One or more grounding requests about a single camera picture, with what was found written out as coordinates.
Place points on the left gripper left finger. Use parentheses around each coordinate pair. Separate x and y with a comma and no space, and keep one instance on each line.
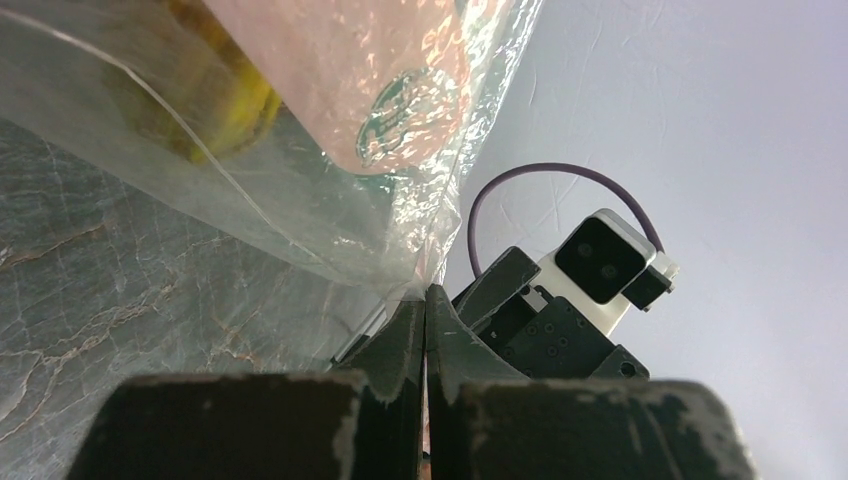
(360,420)

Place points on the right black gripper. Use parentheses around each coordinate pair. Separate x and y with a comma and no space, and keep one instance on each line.
(541,336)

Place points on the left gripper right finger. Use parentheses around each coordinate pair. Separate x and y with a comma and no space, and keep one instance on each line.
(488,421)

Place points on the clear zip top bag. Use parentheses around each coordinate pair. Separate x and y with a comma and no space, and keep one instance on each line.
(334,135)

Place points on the yellow fake banana bunch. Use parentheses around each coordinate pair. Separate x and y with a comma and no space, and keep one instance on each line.
(192,90)

